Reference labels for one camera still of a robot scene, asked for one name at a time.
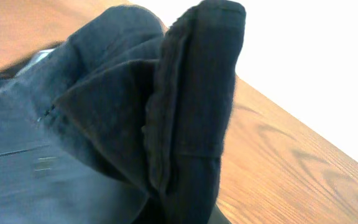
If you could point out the navy shorts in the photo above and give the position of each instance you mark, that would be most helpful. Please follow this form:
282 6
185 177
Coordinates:
160 124
40 183

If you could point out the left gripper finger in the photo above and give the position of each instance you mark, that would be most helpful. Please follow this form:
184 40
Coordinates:
217 216

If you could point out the folded navy shorts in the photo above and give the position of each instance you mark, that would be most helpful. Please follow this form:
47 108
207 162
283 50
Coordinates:
40 183

